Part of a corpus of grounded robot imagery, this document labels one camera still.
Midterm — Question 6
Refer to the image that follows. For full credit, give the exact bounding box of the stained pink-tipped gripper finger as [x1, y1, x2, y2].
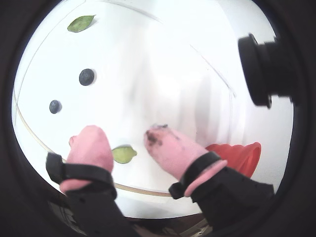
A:
[144, 124, 275, 229]

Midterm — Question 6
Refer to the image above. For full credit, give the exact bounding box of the pink-tipped black gripper finger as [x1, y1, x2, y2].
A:
[45, 125, 139, 237]

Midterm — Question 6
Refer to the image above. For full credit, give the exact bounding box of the dark blueberry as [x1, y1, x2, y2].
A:
[79, 68, 96, 86]
[49, 99, 63, 115]

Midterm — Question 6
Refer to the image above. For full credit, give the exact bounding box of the red collapsible silicone cup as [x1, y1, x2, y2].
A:
[204, 141, 262, 179]

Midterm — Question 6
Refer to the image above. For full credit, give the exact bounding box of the green leaf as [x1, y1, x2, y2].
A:
[111, 145, 138, 164]
[67, 14, 97, 33]

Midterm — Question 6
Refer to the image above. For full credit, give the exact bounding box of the black camera lens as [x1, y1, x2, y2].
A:
[237, 33, 296, 110]

